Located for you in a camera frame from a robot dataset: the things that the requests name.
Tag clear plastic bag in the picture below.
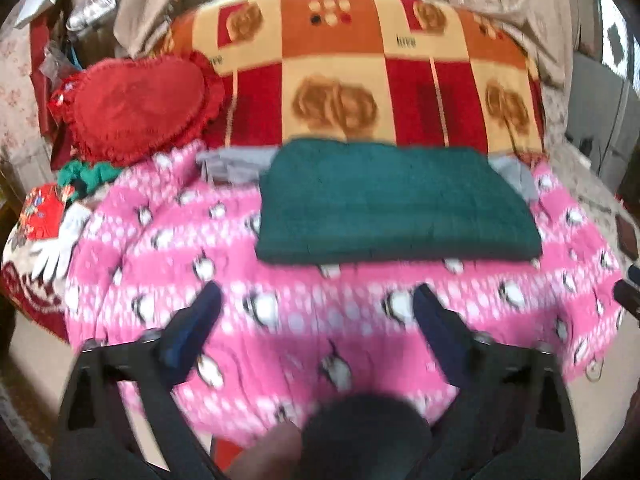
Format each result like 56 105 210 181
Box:
65 0 119 37

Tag dark green puffer jacket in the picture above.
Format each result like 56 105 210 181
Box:
255 139 542 266

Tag grey folded garment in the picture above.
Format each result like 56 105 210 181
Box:
196 146 539 204

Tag pink penguin fleece blanket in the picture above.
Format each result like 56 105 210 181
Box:
64 142 624 445

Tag red christmas cloth with glove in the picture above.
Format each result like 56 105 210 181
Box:
1 183 75 341

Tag beige curtain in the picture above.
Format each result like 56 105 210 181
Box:
454 0 574 86
113 0 174 58

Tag beige left curtain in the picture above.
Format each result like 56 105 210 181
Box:
113 0 174 58

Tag red heart-shaped pillow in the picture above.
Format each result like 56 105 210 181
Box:
48 51 226 168

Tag red orange rose blanket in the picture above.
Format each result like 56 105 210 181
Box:
155 0 546 162

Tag green knitted garment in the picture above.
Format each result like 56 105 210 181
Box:
56 159 122 202

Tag grey cabinet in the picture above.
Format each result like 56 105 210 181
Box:
565 52 639 192

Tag beige right curtain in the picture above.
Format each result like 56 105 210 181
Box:
454 0 574 86

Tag side window with lattice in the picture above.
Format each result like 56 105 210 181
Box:
599 0 639 94

